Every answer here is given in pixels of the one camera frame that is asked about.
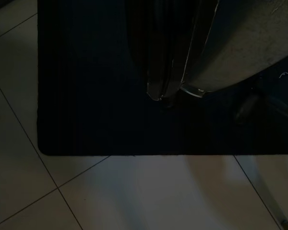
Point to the black floor mat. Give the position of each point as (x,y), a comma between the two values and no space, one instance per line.
(86,95)

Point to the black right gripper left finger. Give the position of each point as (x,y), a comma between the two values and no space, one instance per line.
(146,48)

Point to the grey two-door fridge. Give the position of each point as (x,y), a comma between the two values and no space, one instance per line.
(249,36)

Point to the black robot foot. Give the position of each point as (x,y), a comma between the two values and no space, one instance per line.
(246,110)

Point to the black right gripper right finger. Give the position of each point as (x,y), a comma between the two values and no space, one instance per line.
(192,28)

